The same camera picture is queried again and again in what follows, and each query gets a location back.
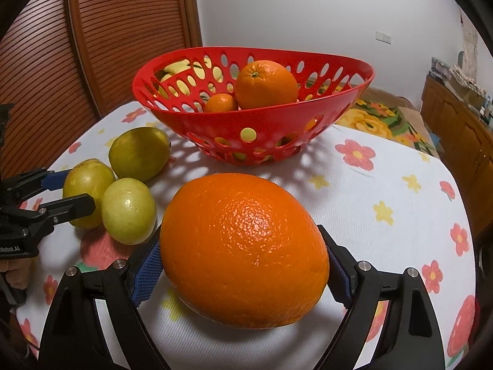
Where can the red perforated plastic basket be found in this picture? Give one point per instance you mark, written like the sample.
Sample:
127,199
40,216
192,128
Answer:
185,123

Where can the patterned storage box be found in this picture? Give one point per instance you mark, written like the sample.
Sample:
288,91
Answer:
466,84

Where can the brown wooden cabinet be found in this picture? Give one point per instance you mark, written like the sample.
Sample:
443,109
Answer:
458,142

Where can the person's left hand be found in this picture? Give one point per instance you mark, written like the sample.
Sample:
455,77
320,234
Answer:
17,271

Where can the yellow plush toy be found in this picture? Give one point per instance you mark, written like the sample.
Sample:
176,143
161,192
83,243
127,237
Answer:
175,67

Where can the blue paper piece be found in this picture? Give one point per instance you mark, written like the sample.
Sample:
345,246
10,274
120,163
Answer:
434,137

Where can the medium mandarin orange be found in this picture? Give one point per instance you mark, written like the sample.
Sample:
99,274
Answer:
220,104

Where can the large orange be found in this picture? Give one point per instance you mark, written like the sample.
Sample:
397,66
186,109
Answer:
246,246
266,84

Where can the dark yellow-green round fruit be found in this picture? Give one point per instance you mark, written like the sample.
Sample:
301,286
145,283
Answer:
138,154

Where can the white wall switch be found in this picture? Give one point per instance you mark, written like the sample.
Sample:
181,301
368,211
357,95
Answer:
383,37

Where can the floral bed blanket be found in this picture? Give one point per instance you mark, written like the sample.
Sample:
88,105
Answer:
385,119

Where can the brown louvered wooden wardrobe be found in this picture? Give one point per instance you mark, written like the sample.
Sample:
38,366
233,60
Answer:
96,46

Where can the white floral tablecloth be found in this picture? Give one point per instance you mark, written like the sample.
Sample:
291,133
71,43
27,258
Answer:
385,216

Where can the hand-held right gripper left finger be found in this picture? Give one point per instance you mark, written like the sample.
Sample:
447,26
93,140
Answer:
148,277

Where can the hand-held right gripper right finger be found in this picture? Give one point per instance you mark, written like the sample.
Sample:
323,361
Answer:
342,281

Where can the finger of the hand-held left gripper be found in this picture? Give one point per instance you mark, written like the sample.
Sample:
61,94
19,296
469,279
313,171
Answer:
73,208
34,183

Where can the pale patterned curtain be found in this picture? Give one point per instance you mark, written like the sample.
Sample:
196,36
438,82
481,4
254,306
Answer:
470,42

